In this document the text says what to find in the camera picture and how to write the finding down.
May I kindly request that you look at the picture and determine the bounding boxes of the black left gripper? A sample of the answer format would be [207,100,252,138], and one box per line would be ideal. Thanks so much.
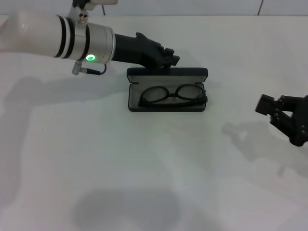
[113,32,181,70]

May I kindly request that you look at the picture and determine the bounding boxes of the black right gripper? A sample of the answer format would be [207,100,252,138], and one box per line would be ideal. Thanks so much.
[255,94,308,147]

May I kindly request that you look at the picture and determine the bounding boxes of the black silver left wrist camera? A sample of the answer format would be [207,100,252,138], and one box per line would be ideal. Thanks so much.
[71,0,119,11]

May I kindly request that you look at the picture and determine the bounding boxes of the left arm cable with plug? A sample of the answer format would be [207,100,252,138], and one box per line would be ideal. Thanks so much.
[71,61,108,76]

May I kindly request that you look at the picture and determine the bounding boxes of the black glasses case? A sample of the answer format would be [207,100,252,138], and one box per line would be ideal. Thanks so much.
[127,67,209,113]

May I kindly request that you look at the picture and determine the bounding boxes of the black glasses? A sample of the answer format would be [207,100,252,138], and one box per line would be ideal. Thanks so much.
[139,84,209,108]

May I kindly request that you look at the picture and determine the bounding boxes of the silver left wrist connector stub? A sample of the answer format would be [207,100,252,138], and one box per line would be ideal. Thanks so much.
[76,12,89,31]

